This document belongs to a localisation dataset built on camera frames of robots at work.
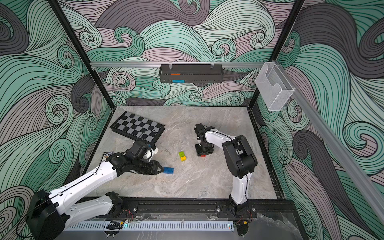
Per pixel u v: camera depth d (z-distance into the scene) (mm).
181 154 939
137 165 632
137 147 614
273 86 764
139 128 1014
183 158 899
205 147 810
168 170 855
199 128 807
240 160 499
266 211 742
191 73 959
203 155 911
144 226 697
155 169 684
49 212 376
